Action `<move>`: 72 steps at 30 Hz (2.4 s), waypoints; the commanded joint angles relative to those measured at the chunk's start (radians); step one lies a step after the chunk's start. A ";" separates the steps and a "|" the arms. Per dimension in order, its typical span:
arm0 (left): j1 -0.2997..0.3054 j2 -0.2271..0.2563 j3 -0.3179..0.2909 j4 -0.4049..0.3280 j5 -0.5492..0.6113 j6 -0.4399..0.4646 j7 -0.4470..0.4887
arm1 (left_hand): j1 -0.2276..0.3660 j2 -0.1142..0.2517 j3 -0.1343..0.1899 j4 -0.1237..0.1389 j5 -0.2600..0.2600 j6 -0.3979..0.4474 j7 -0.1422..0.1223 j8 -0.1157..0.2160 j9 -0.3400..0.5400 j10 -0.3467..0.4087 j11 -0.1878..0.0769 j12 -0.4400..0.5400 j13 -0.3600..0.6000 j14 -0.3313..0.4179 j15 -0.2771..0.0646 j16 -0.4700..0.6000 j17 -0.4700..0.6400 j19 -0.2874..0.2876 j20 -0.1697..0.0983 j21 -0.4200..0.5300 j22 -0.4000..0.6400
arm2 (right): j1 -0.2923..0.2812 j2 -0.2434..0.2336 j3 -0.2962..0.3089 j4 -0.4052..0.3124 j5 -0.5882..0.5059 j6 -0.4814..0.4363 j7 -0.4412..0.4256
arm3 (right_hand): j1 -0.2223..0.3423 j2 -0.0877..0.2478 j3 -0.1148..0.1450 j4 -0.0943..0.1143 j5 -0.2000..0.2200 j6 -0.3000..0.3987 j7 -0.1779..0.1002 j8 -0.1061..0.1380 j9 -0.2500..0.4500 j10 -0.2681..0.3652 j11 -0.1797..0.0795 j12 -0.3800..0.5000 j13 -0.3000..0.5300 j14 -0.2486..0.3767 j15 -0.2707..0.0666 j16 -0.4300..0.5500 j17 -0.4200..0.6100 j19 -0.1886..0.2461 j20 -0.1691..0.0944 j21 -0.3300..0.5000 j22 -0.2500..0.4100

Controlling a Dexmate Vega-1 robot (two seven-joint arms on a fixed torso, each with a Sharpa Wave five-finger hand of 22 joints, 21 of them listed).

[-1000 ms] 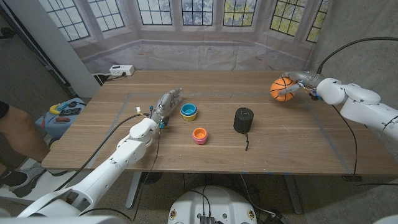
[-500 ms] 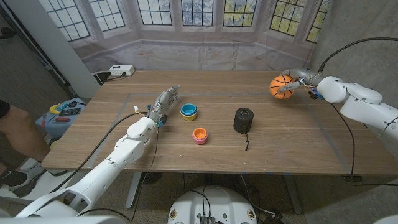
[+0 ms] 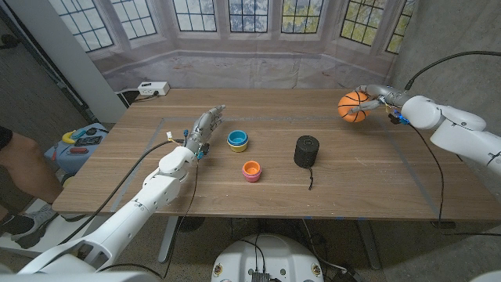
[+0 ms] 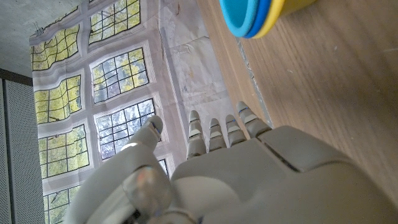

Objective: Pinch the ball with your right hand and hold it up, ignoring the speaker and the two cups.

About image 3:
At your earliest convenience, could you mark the thin black left wrist cable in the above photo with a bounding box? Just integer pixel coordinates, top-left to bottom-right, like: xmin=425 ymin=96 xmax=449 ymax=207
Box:
xmin=96 ymin=164 xmax=199 ymax=281

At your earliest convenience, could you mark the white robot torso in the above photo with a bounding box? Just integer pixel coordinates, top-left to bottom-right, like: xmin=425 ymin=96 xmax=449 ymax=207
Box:
xmin=211 ymin=233 xmax=325 ymax=282

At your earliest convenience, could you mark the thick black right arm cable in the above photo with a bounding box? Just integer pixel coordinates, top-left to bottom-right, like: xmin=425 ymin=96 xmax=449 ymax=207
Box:
xmin=403 ymin=49 xmax=501 ymax=92

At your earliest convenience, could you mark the orange plastic cup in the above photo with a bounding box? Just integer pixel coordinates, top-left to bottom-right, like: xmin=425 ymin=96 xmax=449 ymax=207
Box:
xmin=241 ymin=160 xmax=262 ymax=177

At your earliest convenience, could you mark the person's bare leg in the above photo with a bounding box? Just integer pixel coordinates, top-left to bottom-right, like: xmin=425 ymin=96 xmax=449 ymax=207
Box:
xmin=0 ymin=125 xmax=63 ymax=220

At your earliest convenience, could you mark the yellow plastic cup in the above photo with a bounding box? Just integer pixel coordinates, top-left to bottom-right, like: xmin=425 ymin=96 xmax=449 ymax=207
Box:
xmin=227 ymin=140 xmax=249 ymax=154

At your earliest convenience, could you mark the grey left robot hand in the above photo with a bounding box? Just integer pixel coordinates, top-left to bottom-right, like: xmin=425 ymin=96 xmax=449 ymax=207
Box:
xmin=184 ymin=103 xmax=227 ymax=155

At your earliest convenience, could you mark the black cylindrical speaker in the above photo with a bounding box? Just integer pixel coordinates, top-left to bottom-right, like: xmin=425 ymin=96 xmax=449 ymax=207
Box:
xmin=293 ymin=135 xmax=320 ymax=170

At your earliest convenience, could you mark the grey black sneaker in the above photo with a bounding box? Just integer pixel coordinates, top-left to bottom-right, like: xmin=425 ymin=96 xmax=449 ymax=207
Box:
xmin=0 ymin=206 xmax=58 ymax=250

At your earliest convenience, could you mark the black power strip cord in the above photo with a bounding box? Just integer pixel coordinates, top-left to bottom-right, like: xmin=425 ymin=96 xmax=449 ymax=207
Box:
xmin=132 ymin=92 xmax=160 ymax=104

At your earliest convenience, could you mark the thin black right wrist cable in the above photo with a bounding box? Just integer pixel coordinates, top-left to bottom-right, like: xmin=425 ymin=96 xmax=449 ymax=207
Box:
xmin=409 ymin=123 xmax=501 ymax=237

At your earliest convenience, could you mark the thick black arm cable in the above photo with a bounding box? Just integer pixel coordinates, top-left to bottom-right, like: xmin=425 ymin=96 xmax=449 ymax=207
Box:
xmin=403 ymin=49 xmax=501 ymax=92
xmin=58 ymin=139 xmax=187 ymax=246

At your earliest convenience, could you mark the pink plastic cup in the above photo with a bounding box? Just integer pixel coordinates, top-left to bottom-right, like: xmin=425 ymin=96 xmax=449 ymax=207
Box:
xmin=242 ymin=168 xmax=263 ymax=183

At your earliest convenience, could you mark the white power strip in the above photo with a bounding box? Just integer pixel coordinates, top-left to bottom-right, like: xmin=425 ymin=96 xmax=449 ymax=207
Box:
xmin=137 ymin=81 xmax=171 ymax=97

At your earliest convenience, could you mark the grey table leg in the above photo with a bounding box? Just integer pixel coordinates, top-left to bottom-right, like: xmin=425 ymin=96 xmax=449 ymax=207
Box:
xmin=355 ymin=219 xmax=381 ymax=270
xmin=158 ymin=215 xmax=180 ymax=263

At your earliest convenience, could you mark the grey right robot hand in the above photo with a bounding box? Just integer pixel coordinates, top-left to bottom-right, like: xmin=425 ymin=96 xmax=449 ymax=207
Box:
xmin=347 ymin=84 xmax=410 ymax=116

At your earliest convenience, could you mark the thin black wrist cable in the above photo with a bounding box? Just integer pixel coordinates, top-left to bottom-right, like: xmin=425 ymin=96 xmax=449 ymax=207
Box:
xmin=96 ymin=164 xmax=199 ymax=281
xmin=409 ymin=123 xmax=501 ymax=237

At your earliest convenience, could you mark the black round fan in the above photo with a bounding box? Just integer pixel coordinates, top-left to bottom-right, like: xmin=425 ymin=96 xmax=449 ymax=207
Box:
xmin=175 ymin=215 xmax=206 ymax=233

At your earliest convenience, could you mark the printed window backdrop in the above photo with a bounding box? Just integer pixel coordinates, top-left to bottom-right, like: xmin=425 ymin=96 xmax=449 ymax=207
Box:
xmin=46 ymin=0 xmax=418 ymax=93

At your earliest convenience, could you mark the light blue plastic cup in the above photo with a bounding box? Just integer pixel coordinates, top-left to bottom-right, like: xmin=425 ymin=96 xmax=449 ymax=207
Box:
xmin=227 ymin=129 xmax=249 ymax=146

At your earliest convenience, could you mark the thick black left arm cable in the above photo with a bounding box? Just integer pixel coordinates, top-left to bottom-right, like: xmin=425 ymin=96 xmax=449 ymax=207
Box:
xmin=58 ymin=139 xmax=187 ymax=246

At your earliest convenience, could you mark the orange mini basketball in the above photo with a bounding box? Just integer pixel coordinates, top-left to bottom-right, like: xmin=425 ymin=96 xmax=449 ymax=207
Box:
xmin=337 ymin=91 xmax=371 ymax=124

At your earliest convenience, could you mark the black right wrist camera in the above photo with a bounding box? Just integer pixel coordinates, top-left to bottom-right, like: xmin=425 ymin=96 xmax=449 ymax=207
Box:
xmin=388 ymin=110 xmax=410 ymax=125

